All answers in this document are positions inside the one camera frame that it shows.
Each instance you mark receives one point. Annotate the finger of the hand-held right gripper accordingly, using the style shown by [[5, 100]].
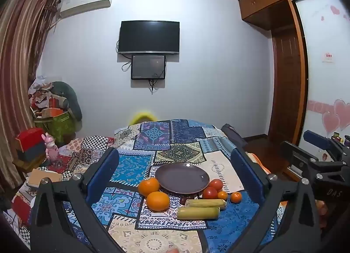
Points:
[[314, 137], [295, 157]]

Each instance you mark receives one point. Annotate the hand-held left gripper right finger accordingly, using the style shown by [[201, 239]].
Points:
[[246, 172]]

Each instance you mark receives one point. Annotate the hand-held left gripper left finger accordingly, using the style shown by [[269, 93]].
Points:
[[106, 172]]

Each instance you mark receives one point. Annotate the small tangerine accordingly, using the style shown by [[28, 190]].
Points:
[[222, 195], [236, 197]]

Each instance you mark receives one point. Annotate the red tomato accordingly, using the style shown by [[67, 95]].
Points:
[[216, 184], [210, 193]]

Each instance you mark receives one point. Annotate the orange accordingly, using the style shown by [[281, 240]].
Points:
[[149, 186], [158, 201]]

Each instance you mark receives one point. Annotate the dark purple plate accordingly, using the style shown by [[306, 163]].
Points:
[[181, 177]]

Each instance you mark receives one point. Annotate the person's right hand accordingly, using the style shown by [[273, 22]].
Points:
[[322, 210]]

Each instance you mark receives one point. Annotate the black bag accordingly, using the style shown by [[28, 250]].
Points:
[[232, 134]]

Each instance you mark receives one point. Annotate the white sliding wardrobe door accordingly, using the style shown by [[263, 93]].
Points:
[[325, 91]]

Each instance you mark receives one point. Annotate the wooden door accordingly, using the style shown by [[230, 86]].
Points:
[[287, 86]]

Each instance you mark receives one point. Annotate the pink toy figure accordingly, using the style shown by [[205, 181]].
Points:
[[50, 149]]

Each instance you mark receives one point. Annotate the brown cardboard box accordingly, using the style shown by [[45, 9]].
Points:
[[43, 177]]

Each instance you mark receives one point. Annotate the green printed box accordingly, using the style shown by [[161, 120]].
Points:
[[60, 127]]

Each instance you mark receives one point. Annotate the yellow round object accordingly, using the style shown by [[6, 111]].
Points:
[[143, 116]]

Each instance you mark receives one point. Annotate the patchwork printed blanket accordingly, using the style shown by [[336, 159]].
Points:
[[169, 146]]

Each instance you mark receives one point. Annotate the dark grey box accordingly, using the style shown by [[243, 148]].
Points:
[[31, 153]]

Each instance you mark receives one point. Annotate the dark green plush toy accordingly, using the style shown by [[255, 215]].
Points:
[[72, 100]]

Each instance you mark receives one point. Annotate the red and white sticker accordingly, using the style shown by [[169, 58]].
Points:
[[328, 57]]

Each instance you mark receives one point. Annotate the red box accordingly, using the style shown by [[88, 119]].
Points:
[[28, 135]]

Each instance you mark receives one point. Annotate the pile of boxes and bags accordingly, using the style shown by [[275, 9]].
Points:
[[43, 97]]

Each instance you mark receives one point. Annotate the striped brown curtain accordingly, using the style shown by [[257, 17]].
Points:
[[19, 64]]

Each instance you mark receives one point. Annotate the white air conditioner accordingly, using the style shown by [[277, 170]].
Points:
[[84, 1]]

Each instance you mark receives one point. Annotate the small black wall monitor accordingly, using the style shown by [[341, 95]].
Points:
[[148, 67]]

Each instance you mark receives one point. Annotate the black wall television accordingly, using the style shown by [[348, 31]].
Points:
[[149, 37]]

